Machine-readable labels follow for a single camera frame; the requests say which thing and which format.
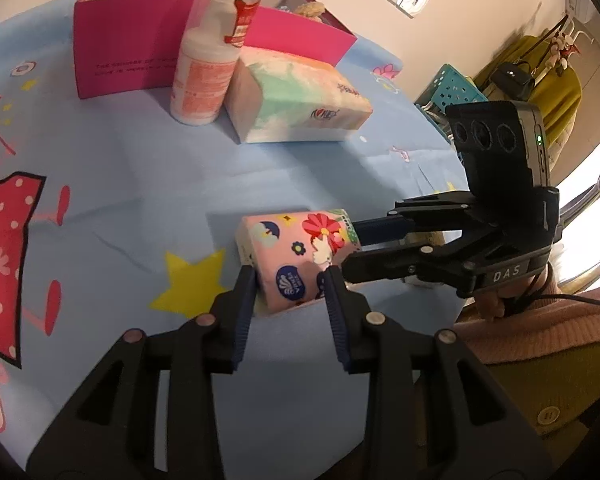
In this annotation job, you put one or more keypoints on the pink cardboard box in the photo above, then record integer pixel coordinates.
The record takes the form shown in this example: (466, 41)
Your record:
(125, 35)

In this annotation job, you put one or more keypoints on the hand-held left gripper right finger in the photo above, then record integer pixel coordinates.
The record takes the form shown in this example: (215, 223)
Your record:
(337, 320)

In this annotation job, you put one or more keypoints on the teal perforated basket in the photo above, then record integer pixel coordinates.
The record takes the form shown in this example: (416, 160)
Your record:
(450, 90)

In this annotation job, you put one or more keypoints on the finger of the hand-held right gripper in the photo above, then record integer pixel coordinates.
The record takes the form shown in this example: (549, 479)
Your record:
(380, 266)
(375, 227)

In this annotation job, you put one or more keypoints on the olive yellow hanging garment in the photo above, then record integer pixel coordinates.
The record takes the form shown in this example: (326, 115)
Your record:
(555, 95)

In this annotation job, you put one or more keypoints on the beige plush toy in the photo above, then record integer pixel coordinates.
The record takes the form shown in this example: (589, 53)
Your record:
(307, 8)

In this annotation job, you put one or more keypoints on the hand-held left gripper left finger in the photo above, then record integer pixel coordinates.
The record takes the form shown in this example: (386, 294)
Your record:
(242, 320)

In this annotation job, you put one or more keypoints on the white and red plush ornament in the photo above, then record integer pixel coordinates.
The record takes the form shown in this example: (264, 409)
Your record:
(562, 47)

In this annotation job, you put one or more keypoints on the blue printed bedsheet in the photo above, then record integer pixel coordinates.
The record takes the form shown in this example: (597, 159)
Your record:
(130, 170)

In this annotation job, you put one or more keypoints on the large pastel tissue pack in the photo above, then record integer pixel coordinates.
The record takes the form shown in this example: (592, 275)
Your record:
(290, 95)

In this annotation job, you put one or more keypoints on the white pump bottle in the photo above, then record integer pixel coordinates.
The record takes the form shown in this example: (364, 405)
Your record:
(200, 80)

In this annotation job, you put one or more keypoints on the person's mustard yellow vest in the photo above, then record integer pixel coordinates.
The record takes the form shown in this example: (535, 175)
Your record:
(545, 390)

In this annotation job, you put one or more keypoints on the black shoulder bag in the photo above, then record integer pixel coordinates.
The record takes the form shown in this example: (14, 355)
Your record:
(512, 80)

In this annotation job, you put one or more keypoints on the person's right hand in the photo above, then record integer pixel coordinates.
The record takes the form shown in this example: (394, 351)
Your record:
(490, 305)

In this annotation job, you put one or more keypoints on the small pink floral tissue pack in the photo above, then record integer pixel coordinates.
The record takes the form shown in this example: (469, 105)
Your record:
(290, 250)

